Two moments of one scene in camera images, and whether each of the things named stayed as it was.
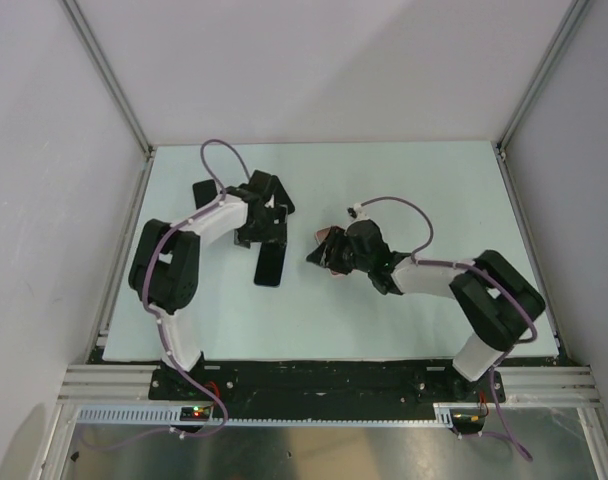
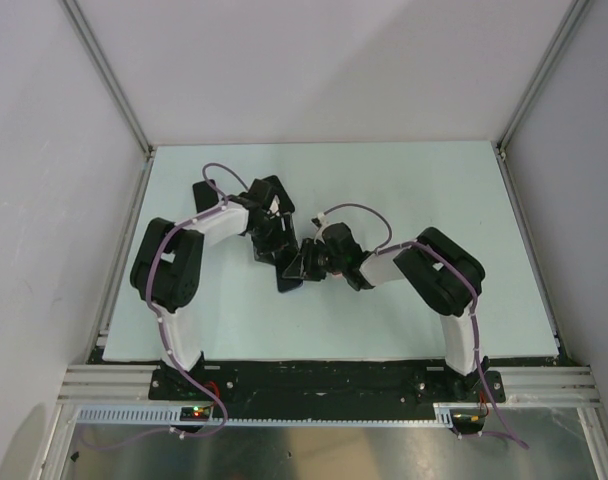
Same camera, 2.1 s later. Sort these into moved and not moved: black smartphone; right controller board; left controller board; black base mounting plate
Moved: black smartphone
Not moved: black base mounting plate; left controller board; right controller board
